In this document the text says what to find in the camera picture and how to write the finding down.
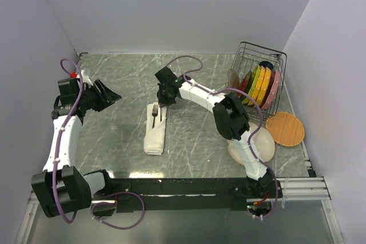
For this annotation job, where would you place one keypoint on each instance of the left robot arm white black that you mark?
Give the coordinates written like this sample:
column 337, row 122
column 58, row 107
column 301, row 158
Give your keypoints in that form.
column 60, row 188

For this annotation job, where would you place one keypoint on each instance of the red plate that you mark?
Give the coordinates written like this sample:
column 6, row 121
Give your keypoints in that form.
column 246, row 82

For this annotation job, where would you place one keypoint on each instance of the dark blue bowl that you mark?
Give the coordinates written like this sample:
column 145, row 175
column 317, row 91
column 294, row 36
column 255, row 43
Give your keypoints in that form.
column 266, row 64

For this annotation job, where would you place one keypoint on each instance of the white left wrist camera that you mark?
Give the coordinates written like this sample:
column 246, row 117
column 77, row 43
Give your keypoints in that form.
column 84, row 75

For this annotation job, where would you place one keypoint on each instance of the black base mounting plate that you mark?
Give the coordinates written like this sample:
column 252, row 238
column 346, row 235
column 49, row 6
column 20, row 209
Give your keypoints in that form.
column 132, row 194

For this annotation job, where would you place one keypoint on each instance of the beige round plate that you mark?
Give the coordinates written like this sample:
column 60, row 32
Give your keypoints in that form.
column 264, row 143

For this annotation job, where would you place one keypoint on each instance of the yellow plate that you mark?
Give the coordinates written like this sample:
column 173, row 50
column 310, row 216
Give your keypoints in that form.
column 259, row 84

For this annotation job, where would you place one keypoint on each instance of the orange plate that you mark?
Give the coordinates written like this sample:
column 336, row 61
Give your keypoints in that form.
column 264, row 86

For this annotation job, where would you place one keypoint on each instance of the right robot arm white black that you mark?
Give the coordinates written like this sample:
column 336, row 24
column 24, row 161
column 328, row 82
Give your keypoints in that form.
column 230, row 117

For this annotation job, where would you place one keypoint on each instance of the black wire dish rack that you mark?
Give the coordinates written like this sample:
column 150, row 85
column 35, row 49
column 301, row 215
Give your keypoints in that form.
column 248, row 56

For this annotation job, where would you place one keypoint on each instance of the brown round plate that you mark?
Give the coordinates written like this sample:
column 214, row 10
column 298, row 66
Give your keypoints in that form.
column 232, row 79

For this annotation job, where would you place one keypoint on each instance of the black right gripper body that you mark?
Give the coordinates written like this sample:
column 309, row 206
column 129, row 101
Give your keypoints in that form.
column 164, row 98

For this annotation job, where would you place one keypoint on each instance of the pink plate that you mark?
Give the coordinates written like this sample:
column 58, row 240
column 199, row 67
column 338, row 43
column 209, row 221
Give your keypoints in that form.
column 272, row 89

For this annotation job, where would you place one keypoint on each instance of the black fork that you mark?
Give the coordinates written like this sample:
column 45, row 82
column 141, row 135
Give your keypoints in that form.
column 154, row 114

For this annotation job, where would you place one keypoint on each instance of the orange woven round placemat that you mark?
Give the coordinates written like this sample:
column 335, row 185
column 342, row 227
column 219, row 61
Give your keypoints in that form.
column 286, row 129

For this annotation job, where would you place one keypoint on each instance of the green plate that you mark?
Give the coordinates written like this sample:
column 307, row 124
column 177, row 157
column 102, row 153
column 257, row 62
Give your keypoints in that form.
column 255, row 75

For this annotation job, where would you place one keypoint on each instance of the aluminium frame rail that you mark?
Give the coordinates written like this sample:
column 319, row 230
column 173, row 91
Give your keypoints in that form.
column 300, row 187

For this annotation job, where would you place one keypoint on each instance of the white cloth napkin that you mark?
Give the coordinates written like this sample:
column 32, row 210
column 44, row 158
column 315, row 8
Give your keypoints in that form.
column 154, row 139

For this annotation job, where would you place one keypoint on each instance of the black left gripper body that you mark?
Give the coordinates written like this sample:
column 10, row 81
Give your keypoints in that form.
column 91, row 98

